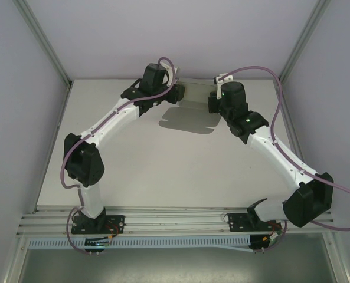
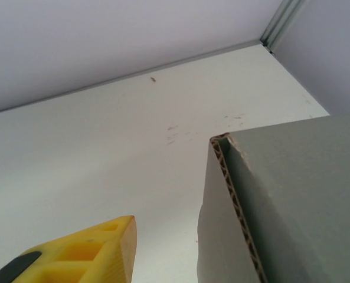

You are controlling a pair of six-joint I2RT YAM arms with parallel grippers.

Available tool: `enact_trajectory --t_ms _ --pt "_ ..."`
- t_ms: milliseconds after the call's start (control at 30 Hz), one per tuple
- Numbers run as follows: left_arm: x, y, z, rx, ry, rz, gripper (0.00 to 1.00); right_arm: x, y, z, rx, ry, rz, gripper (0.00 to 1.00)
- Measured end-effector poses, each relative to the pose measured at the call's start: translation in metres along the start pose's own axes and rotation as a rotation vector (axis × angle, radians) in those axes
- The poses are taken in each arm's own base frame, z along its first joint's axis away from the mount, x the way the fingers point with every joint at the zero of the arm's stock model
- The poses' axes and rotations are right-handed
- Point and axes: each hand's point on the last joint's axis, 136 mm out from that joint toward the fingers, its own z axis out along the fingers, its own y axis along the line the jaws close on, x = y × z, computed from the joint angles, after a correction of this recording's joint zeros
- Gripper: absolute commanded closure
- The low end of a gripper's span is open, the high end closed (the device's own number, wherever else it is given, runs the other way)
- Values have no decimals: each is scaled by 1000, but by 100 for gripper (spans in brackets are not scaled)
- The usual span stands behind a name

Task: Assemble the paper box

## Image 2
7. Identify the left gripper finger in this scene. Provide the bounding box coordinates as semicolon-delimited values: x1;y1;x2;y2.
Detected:
0;215;139;283

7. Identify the grey corrugated cardboard box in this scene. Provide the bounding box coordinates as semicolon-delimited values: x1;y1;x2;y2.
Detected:
197;111;350;283

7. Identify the right aluminium frame post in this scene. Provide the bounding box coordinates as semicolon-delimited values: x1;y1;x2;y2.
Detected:
259;0;305;54

